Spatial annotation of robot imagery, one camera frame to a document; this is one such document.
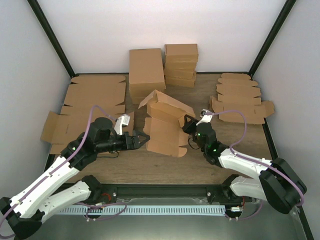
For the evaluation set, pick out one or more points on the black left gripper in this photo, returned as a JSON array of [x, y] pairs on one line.
[[132, 145]]

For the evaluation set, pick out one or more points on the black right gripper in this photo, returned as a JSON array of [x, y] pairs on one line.
[[187, 128]]

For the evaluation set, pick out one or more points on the small brown cardboard box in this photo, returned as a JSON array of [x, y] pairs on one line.
[[164, 124]]

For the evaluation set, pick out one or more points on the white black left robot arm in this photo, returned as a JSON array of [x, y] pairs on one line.
[[27, 211]]

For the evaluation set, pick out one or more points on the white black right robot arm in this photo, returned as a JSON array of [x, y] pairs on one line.
[[273, 181]]

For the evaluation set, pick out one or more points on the small folded box bottom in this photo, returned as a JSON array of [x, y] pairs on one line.
[[188, 84]]

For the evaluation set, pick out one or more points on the large folded cardboard box bottom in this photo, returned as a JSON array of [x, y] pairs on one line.
[[140, 100]]

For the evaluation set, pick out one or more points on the large folded cardboard box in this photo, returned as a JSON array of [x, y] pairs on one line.
[[140, 100], [146, 72]]

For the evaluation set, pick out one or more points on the large folded cardboard box top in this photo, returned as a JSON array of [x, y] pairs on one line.
[[146, 72]]

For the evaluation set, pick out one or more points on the small folded box stack top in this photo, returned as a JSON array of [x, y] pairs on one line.
[[181, 53]]

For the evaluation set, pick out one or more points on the stack of small flat blanks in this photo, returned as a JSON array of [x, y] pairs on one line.
[[236, 91]]

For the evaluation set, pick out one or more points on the large flat cardboard blank rear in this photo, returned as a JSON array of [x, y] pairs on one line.
[[102, 90]]

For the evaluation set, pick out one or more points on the large flat cardboard blank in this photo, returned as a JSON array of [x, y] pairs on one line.
[[59, 130], [102, 90]]

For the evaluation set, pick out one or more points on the large flat cardboard blank front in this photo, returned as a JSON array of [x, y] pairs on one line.
[[59, 130]]

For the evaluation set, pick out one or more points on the clear acrylic cover plate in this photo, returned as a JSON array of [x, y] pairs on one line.
[[266, 225]]

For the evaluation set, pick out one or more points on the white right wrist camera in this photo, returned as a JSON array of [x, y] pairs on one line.
[[206, 116]]

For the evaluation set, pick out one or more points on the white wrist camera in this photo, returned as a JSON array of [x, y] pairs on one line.
[[121, 122], [206, 116]]

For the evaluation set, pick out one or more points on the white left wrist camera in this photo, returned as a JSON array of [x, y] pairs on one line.
[[121, 122]]

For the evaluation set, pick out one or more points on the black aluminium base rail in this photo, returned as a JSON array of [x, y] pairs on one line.
[[213, 193]]

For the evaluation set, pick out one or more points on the light blue slotted cable duct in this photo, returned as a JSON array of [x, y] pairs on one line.
[[147, 210]]

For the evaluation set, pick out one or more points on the black frame post right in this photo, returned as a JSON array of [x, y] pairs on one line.
[[280, 20]]

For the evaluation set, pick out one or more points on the black frame post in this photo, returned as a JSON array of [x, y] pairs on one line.
[[280, 20], [42, 19]]

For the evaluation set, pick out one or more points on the black frame post left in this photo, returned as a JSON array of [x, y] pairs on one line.
[[42, 19]]

